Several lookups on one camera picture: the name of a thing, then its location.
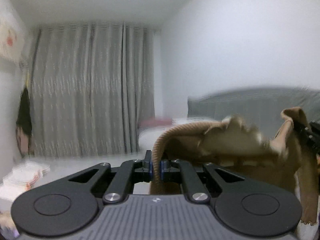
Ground brown ribbed sweater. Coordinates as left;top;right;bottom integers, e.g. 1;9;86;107
150;107;319;225

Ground dark hanging clothes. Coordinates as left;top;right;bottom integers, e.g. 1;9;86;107
16;86;33;158

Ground grey padded headboard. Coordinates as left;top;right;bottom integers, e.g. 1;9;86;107
188;87;319;138

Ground pink folded blanket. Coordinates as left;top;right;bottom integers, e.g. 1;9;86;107
138;118;172;129

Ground grey patterned curtain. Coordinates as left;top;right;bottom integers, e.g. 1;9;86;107
30;23;155;158

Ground white wall air conditioner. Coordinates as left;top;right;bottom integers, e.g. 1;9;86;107
1;0;27;65

